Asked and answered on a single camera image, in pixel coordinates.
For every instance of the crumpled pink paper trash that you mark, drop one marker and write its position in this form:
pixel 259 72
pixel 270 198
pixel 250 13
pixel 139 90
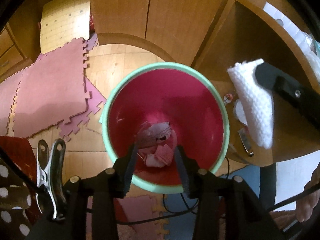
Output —
pixel 156 144

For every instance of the pink foam floor mat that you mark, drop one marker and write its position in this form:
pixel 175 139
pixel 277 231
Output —
pixel 17 95

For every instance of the brown polka dot cloth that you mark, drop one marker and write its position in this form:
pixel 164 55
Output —
pixel 19 211

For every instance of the white plastic tray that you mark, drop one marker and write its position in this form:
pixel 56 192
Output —
pixel 287 24

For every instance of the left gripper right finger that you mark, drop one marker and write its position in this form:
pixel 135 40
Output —
pixel 187 169

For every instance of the white foam wrap sheet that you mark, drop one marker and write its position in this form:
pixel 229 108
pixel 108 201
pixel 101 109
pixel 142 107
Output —
pixel 256 100

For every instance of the small clear plastic bottle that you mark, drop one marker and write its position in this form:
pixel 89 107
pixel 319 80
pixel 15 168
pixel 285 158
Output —
pixel 229 97

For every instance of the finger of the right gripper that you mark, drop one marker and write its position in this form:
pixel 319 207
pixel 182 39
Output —
pixel 304 99

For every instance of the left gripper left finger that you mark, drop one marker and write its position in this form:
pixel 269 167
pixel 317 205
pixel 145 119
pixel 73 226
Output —
pixel 124 168

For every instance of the wooden desk with drawers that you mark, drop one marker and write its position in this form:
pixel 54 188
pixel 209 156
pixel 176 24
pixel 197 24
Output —
pixel 12 58

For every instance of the wooden corner shelf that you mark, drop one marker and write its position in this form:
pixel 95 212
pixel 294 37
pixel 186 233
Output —
pixel 241 31

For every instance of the white printed plastic bag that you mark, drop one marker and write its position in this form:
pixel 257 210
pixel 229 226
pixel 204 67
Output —
pixel 313 55

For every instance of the purple foam floor mat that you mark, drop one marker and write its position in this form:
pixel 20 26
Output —
pixel 61 89

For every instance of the yellow grid board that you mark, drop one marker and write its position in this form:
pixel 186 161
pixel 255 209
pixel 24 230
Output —
pixel 62 22

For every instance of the person's right hand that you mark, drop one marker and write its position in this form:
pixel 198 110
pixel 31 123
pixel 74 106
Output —
pixel 305 206

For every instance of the metal spring clamp left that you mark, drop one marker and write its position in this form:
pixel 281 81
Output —
pixel 49 178

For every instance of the silver squeezed tube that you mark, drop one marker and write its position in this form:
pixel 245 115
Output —
pixel 245 141

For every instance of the red green trash bin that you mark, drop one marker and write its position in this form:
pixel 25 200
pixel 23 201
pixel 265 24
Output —
pixel 158 107

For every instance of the wooden cabinet with doors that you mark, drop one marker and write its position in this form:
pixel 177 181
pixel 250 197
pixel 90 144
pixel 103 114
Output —
pixel 172 29

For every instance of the clear plastic bag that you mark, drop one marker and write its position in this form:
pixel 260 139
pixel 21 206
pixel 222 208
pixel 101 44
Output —
pixel 239 113

